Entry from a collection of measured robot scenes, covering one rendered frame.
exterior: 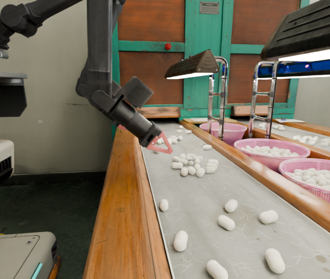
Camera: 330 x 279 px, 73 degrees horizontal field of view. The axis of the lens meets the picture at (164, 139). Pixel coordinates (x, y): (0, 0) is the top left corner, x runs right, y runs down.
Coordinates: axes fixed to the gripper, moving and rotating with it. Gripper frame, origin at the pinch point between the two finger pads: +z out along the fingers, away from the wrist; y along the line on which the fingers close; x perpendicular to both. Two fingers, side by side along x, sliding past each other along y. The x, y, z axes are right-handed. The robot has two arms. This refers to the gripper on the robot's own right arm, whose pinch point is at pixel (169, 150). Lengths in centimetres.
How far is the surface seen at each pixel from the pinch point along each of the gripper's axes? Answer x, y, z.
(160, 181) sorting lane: 7.9, -4.7, 2.3
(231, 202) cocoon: -1.9, -21.9, 10.6
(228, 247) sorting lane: 3.4, -32.1, 7.8
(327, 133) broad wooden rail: -56, 36, 73
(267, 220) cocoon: -4.1, -28.0, 14.4
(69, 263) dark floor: 93, 55, 17
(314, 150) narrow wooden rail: -33, 7, 46
